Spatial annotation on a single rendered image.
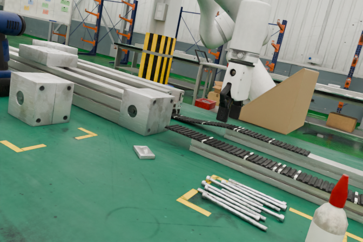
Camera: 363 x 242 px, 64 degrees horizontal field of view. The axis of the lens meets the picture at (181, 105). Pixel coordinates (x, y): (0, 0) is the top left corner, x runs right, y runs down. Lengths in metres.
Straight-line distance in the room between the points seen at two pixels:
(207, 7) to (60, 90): 0.73
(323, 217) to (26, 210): 0.35
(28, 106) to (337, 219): 0.58
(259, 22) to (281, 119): 0.42
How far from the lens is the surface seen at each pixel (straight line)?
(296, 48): 8.42
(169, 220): 0.41
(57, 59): 0.99
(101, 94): 0.79
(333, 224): 0.40
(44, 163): 0.52
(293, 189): 0.60
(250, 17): 0.79
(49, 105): 0.68
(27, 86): 0.68
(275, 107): 1.09
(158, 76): 4.06
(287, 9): 8.64
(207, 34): 1.27
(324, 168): 0.79
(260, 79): 1.20
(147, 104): 0.69
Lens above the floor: 1.00
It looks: 11 degrees down
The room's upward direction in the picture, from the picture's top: 12 degrees clockwise
